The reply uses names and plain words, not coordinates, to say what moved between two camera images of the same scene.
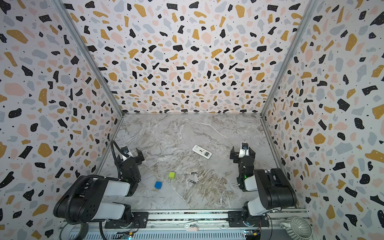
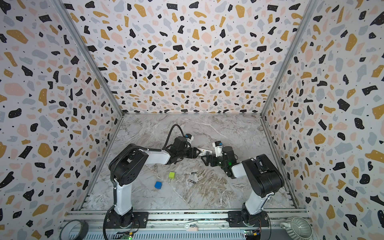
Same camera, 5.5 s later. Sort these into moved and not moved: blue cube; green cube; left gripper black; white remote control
Moved: left gripper black
Not moved: blue cube; white remote control; green cube
